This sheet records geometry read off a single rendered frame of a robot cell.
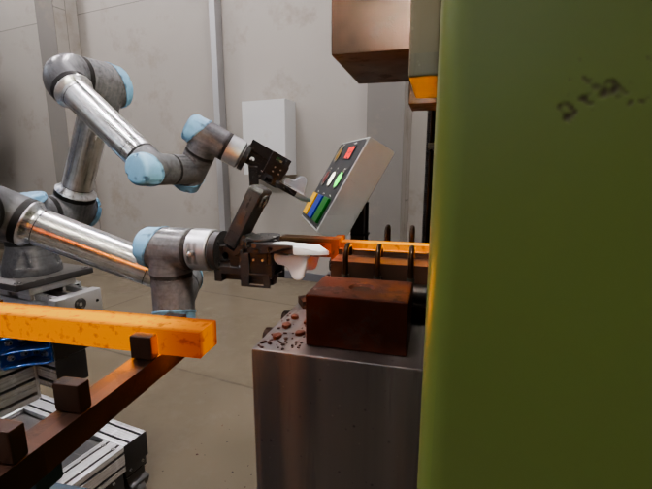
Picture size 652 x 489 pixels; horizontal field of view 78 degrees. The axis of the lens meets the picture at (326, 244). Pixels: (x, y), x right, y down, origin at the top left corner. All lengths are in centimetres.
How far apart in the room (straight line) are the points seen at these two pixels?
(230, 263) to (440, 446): 59
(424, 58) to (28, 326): 40
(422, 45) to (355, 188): 78
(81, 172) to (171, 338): 110
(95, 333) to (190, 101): 437
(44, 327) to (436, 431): 36
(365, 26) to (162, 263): 50
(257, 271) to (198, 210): 402
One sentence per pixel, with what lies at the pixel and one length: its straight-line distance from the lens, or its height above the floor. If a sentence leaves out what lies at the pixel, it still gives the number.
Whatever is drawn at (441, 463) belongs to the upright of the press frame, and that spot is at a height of 102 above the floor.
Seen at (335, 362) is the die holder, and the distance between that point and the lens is 47.
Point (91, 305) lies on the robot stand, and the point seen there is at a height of 73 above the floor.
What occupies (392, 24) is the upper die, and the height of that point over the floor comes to 130.
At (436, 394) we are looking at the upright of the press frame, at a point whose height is 104.
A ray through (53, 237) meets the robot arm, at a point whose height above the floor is 99.
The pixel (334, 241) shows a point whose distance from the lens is 63.
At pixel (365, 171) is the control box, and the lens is 106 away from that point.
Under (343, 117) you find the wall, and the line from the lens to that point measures 377.
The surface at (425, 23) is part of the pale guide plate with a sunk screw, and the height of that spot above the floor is 122.
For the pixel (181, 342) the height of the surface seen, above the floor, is 98.
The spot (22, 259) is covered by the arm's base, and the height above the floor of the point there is 87.
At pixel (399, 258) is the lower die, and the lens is 61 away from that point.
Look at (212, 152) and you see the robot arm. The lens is 108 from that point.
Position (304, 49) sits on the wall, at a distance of 404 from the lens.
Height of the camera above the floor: 113
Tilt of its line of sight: 11 degrees down
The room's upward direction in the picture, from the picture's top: straight up
